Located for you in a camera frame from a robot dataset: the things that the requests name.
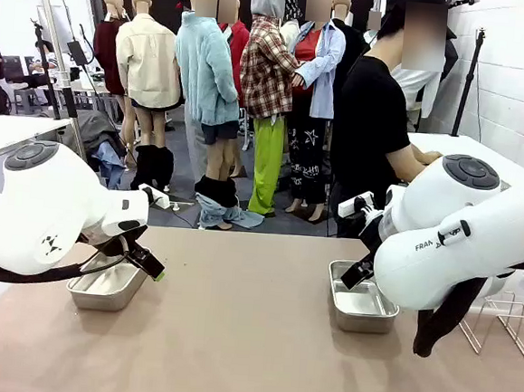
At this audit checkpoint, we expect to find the mannequin in cream jacket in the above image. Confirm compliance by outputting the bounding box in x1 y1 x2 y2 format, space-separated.
103 0 191 196

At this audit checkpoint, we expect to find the white work desk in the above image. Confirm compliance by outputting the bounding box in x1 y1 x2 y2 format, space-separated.
0 113 76 176

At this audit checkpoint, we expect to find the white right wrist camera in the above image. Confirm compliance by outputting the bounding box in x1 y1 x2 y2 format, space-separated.
336 188 376 220

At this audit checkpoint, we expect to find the mannequin in plaid shirt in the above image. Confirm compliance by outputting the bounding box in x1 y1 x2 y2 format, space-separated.
227 0 307 219

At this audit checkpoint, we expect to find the metal wire lid rack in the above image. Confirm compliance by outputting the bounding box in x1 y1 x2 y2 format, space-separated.
454 285 524 360

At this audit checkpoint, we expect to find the black light panel on stand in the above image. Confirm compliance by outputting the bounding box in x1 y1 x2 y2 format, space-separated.
61 21 105 121

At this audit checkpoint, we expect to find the mannequin in white shirt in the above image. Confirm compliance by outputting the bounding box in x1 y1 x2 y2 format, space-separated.
386 64 446 123

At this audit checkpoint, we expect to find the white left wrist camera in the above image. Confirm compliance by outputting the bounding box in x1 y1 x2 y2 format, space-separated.
136 183 172 210

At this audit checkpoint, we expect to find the silver aluminium frame post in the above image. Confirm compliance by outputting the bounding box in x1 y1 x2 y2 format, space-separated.
17 0 101 161

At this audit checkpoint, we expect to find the mannequin in black hat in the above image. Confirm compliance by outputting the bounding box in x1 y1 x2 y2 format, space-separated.
279 0 305 51

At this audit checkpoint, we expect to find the seated person in white shirt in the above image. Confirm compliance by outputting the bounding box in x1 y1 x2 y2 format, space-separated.
29 39 64 78

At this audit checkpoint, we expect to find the mannequin in red jacket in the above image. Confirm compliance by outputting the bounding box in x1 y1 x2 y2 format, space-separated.
209 0 254 110

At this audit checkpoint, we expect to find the person in black t-shirt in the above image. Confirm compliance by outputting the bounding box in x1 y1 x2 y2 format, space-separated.
323 0 461 245

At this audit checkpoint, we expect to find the mannequin in blue fleece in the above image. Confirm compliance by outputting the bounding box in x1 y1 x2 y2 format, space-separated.
159 0 283 234

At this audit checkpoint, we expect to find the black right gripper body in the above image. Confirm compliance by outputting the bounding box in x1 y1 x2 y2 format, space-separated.
356 206 386 262

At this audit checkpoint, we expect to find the mannequin in maroon sweater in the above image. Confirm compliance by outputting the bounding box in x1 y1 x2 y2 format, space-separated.
86 0 136 125

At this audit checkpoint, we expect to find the person's right hand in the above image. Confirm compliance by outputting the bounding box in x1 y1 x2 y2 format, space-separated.
420 148 445 168

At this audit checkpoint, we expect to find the person's right forearm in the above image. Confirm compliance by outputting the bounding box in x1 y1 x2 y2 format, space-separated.
394 144 435 186

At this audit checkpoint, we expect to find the tall black tripod stand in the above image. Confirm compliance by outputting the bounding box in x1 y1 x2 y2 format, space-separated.
449 24 489 139

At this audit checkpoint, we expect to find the grey jacket pile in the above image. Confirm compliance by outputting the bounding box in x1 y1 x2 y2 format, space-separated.
71 108 129 160

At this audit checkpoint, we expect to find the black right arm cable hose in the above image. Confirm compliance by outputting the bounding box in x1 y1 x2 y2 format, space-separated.
411 251 524 367

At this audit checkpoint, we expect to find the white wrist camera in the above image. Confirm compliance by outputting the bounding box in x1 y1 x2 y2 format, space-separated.
336 188 376 220
136 183 172 210

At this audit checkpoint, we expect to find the blue denim garment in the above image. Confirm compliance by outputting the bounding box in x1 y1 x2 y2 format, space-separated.
87 140 129 193

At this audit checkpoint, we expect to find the mannequin in black jacket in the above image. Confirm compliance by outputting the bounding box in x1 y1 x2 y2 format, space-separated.
320 0 375 139

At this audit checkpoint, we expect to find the white side table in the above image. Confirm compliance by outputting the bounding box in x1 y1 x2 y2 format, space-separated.
403 129 524 182

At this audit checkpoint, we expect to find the rectangular stainless steel container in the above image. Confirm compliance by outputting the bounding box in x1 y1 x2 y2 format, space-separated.
64 240 153 316
323 258 405 338

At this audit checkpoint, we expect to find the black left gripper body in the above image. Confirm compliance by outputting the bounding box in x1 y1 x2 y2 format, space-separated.
79 220 154 268

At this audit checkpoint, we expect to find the black camera tripod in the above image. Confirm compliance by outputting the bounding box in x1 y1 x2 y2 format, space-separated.
22 17 71 120

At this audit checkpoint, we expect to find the mannequin in light blue shirt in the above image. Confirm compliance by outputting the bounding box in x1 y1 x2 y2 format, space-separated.
280 0 352 225

